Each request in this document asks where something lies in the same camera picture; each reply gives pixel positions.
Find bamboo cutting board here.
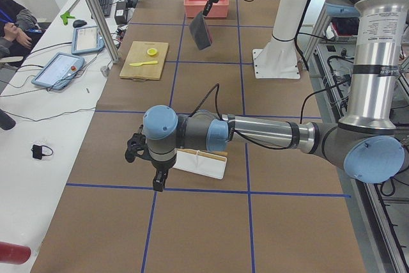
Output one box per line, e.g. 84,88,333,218
120,41,169,81

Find teach pendant near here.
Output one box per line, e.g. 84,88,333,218
31,52,85,91

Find teach pendant far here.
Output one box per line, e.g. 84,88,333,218
71,26,105,55

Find yellow lemon slices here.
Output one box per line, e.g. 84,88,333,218
146,48,158,56

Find white rack base tray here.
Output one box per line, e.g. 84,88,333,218
173,150,228,180

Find pink plastic bin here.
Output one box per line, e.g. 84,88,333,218
183,0,229,18

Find teach pendant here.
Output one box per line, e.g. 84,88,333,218
31,52,85,91
71,26,105,55

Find yellow plastic knife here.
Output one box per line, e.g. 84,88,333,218
129,60,158,67

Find black computer mouse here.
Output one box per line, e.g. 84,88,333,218
72,19,87,28

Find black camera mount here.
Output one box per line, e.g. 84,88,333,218
125,125,151,163

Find red fire extinguisher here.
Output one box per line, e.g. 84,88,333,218
0,242,31,265

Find seated person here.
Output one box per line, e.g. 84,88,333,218
1,0,43,58

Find grey aluminium post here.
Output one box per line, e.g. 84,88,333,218
86,0,120,64

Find green plastic clamp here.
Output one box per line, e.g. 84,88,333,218
60,11,75,26

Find small black clip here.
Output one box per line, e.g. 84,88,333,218
31,144,54,160

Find dark grey cloth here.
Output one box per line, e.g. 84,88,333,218
189,11,213,51

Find black adapter box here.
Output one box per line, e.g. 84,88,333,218
114,1,128,25

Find white camera stand pillar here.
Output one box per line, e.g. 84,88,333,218
252,0,307,79

